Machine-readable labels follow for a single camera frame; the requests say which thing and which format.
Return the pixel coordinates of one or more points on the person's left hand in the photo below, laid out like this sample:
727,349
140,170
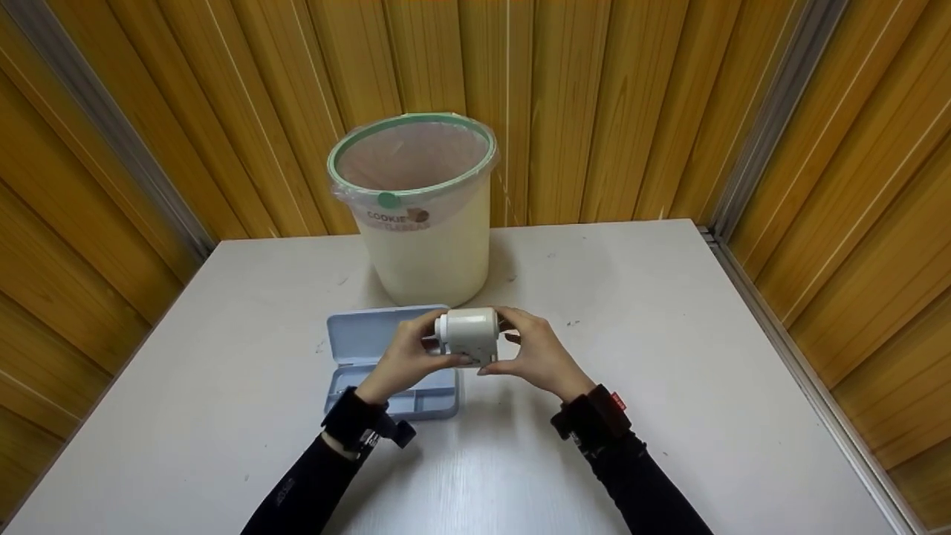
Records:
405,362

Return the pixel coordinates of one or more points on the person's right hand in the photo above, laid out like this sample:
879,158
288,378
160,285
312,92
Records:
541,358

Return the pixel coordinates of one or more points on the white pencil sharpener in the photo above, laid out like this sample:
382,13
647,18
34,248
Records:
471,333

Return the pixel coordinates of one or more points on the light blue pencil case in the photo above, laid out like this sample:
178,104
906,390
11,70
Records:
359,338

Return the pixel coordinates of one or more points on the black wrist band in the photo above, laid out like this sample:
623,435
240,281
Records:
594,417
362,422

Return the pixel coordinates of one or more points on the white plastic waste bin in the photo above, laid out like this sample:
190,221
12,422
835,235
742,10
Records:
427,253

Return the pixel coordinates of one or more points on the clear plastic bin liner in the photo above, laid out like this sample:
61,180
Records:
413,160

